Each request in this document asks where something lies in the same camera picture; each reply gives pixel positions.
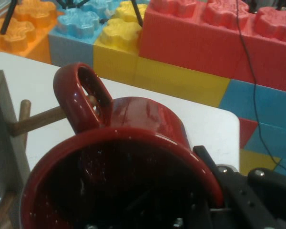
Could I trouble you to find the brown wooden mug tree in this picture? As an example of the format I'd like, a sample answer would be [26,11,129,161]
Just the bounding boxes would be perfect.
[0,67,98,229]

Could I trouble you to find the yellow studded toy block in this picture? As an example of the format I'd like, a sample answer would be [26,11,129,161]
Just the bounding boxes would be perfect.
[93,0,150,82]

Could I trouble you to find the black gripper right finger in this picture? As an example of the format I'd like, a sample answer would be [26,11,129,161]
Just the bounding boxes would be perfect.
[192,145,286,229]

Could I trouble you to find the light blue studded toy block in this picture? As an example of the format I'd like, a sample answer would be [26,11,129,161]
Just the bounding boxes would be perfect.
[48,0,124,68]

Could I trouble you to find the plain blue toy block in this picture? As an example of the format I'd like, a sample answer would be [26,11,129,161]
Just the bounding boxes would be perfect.
[218,79,286,177]

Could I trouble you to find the small plain yellow toy block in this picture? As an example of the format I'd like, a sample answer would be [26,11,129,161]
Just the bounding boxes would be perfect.
[239,148,282,177]

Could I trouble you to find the red enamel mug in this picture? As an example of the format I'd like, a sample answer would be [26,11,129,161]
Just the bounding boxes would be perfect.
[19,62,225,229]

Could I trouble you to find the red studded toy block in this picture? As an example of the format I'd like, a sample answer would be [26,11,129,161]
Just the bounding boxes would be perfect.
[138,0,286,93]

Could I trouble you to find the orange studded toy block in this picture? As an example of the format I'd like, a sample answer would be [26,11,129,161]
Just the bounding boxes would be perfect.
[0,0,62,64]

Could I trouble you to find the plain red toy block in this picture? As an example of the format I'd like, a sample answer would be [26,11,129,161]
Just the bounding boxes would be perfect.
[239,117,259,150]

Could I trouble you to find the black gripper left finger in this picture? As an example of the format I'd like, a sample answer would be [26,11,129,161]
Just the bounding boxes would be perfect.
[85,187,207,229]

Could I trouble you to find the thin black cable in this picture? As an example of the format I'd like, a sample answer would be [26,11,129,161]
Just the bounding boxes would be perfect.
[235,0,286,177]

